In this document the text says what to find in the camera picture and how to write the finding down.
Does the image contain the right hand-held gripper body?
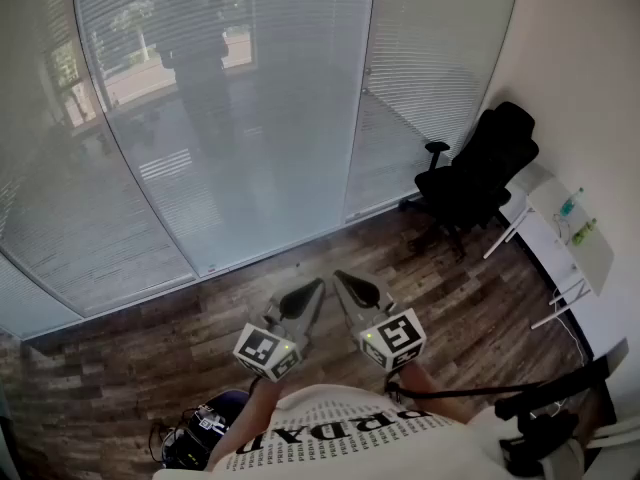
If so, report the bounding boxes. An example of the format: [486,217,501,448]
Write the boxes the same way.
[352,303,427,372]

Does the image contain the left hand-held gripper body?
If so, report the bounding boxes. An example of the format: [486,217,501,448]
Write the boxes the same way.
[232,303,314,382]

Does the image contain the person's right forearm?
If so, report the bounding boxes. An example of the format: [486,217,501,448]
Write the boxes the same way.
[387,362,481,424]

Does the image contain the person's left forearm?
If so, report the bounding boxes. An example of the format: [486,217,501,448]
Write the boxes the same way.
[207,375,284,472]

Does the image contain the white printed shirt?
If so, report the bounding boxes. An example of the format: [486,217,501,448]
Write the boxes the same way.
[152,382,586,480]

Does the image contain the black electronics box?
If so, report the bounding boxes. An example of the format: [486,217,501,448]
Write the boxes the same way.
[149,402,236,472]

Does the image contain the black office chair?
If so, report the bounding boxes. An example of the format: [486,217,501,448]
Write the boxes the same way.
[399,100,541,262]

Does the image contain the black waist bag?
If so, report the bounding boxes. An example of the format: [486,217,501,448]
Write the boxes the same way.
[494,395,596,477]

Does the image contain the white desk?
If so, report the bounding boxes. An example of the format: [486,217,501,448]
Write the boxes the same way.
[482,162,616,332]

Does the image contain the clear bottle with blue label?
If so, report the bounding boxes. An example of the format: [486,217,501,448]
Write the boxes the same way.
[559,186,585,218]

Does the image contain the green bottle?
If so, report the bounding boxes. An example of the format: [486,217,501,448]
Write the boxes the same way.
[572,217,599,247]

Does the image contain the black cable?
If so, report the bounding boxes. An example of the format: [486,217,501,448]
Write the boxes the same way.
[383,373,614,404]

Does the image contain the white window frame post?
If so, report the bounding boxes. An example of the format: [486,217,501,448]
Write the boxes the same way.
[342,0,380,224]

